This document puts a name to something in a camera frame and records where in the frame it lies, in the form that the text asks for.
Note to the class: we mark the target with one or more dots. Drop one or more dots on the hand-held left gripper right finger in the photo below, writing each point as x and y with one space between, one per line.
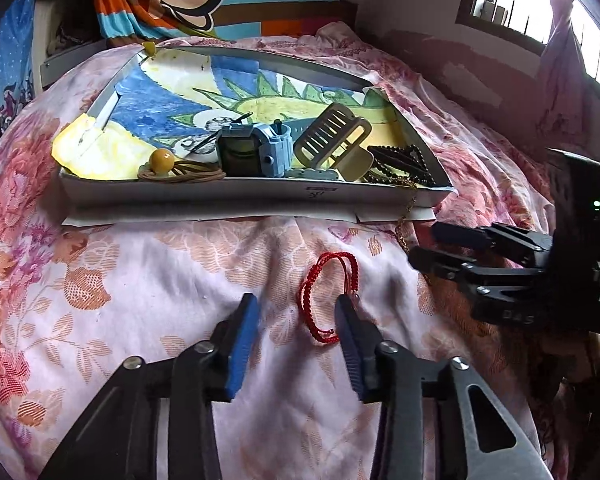
352 350

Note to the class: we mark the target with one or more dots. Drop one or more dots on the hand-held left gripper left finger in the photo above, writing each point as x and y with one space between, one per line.
240 345

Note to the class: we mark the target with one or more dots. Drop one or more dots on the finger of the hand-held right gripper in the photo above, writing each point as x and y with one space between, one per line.
440 262
480 237

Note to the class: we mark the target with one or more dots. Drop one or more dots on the shallow white cardboard tray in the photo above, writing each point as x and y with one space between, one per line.
230 197

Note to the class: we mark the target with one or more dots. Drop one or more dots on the light blue wristwatch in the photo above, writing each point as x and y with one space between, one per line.
275 152

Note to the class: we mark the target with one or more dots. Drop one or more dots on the khaki hair claw clip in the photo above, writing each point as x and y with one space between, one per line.
357 167

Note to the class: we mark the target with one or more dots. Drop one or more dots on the pink floral blanket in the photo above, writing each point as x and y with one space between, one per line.
105 285

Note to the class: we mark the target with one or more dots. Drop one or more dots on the pink curtain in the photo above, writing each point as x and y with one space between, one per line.
562 60

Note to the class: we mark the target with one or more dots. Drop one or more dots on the painted paper sheet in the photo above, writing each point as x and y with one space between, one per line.
145 105

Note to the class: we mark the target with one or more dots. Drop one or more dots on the small yellow clip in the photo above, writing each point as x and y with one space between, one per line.
150 48

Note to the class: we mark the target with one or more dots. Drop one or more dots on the blue dotted cloth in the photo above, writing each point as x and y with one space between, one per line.
15 50

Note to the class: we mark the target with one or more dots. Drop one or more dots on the dark cloth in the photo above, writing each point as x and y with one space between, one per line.
70 10

